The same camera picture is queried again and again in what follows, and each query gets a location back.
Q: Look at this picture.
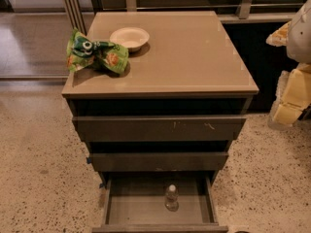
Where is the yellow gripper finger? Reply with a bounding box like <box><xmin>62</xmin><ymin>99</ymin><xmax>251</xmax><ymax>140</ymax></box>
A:
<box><xmin>266</xmin><ymin>22</ymin><xmax>291</xmax><ymax>47</ymax></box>
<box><xmin>271</xmin><ymin>63</ymin><xmax>311</xmax><ymax>125</ymax></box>

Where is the clear plastic water bottle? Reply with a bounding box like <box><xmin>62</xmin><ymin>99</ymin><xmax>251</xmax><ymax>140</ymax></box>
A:
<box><xmin>164</xmin><ymin>184</ymin><xmax>179</xmax><ymax>212</ymax></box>

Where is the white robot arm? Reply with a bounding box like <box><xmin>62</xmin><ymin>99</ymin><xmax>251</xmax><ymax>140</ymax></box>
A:
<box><xmin>266</xmin><ymin>0</ymin><xmax>311</xmax><ymax>129</ymax></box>

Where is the grey drawer cabinet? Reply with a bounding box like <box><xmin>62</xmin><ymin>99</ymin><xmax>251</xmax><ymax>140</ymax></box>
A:
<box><xmin>61</xmin><ymin>11</ymin><xmax>260</xmax><ymax>186</ymax></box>

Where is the grey open bottom drawer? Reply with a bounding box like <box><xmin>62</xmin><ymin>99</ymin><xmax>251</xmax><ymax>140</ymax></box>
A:
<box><xmin>91</xmin><ymin>173</ymin><xmax>228</xmax><ymax>233</ymax></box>

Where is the grey middle drawer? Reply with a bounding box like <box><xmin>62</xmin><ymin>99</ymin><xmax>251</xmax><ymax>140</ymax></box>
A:
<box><xmin>87</xmin><ymin>152</ymin><xmax>228</xmax><ymax>172</ymax></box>

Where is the grey top drawer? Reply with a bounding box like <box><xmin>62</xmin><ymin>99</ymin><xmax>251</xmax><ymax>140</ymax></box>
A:
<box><xmin>73</xmin><ymin>116</ymin><xmax>246</xmax><ymax>142</ymax></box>

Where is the white paper bowl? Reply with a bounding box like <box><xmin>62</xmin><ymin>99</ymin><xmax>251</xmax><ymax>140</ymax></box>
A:
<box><xmin>110</xmin><ymin>27</ymin><xmax>150</xmax><ymax>52</ymax></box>

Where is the green chip bag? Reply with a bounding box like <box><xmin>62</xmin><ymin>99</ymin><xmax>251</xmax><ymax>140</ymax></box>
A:
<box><xmin>66</xmin><ymin>28</ymin><xmax>129</xmax><ymax>75</ymax></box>

